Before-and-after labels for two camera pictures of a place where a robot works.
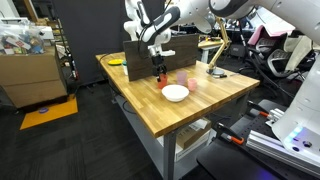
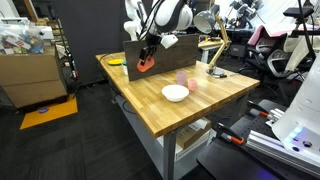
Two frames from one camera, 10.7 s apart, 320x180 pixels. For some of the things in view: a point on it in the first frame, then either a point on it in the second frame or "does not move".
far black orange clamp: [257, 108] does not move
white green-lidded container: [124, 64] does not move
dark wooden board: [138, 66] does not move
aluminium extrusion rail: [272, 147] does not move
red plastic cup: [164, 78] → [149, 63]
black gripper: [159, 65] → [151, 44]
